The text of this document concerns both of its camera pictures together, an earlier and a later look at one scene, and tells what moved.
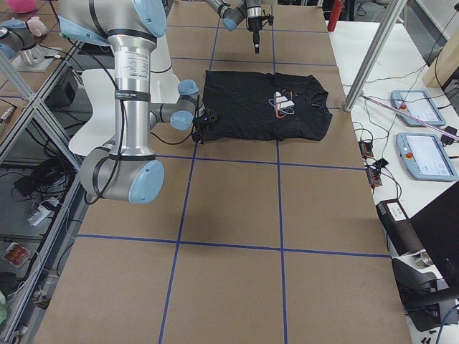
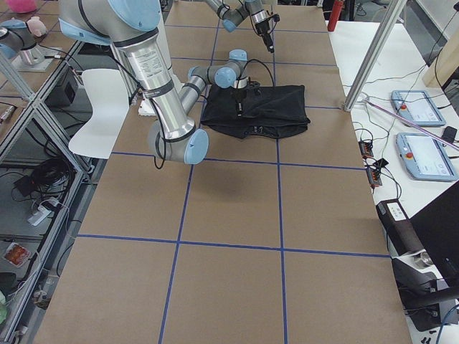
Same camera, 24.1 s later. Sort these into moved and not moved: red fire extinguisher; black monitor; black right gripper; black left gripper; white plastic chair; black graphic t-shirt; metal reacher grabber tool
Moved: metal reacher grabber tool; black graphic t-shirt; black left gripper; black right gripper
Not moved: black monitor; white plastic chair; red fire extinguisher
